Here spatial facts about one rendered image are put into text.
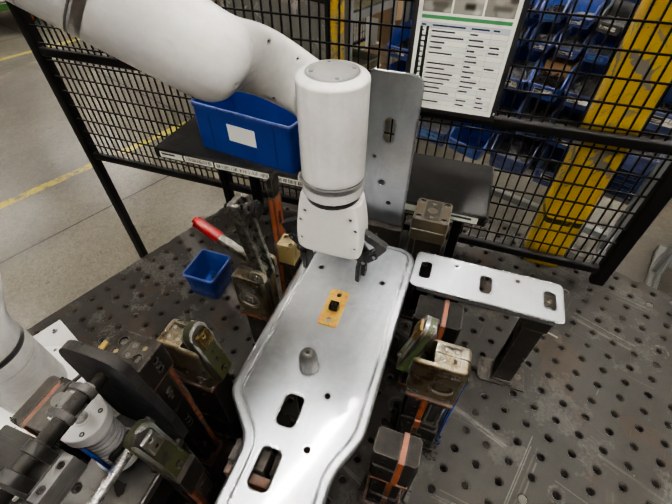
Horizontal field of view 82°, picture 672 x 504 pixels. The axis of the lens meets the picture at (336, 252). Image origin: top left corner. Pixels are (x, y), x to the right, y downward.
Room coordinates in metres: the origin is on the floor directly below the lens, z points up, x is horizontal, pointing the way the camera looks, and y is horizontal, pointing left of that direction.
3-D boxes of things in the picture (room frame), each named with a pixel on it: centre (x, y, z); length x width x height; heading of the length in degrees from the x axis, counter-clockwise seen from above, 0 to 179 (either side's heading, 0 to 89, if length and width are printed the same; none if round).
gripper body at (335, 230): (0.44, 0.00, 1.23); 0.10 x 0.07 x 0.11; 71
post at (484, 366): (0.45, -0.41, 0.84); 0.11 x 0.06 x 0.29; 71
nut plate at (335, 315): (0.43, 0.00, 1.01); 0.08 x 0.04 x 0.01; 161
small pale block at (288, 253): (0.55, 0.09, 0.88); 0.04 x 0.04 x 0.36; 71
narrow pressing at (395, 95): (0.68, -0.10, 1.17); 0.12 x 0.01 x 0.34; 71
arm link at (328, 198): (0.44, 0.01, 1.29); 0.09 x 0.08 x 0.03; 71
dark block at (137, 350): (0.28, 0.29, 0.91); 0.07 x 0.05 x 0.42; 71
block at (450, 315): (0.44, -0.20, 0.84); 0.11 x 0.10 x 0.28; 71
